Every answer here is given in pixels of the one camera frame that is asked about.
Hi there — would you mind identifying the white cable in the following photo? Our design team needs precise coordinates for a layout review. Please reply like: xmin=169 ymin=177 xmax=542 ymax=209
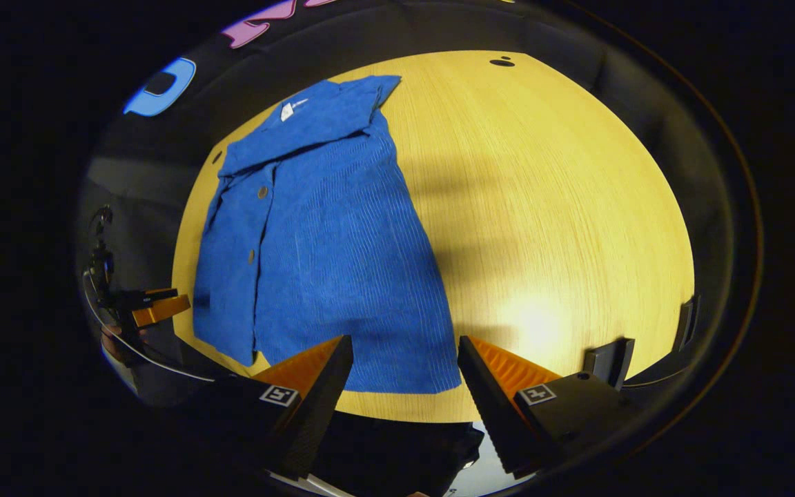
xmin=82 ymin=273 xmax=215 ymax=382

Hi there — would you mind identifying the black table edge bracket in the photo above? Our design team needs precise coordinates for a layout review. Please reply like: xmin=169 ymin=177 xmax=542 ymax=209
xmin=672 ymin=295 xmax=700 ymax=353
xmin=582 ymin=337 xmax=636 ymax=391

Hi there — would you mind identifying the person's dark clothing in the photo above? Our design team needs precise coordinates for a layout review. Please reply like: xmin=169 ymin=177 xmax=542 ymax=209
xmin=315 ymin=413 xmax=484 ymax=497

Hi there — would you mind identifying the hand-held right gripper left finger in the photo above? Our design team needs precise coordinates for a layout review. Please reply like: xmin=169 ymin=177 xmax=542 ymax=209
xmin=184 ymin=335 xmax=355 ymax=480

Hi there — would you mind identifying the blue ribbed button shirt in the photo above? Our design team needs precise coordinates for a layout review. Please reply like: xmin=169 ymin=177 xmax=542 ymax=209
xmin=193 ymin=75 xmax=462 ymax=396

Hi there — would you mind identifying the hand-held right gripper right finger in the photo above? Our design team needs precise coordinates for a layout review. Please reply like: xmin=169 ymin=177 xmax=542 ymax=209
xmin=458 ymin=335 xmax=636 ymax=480

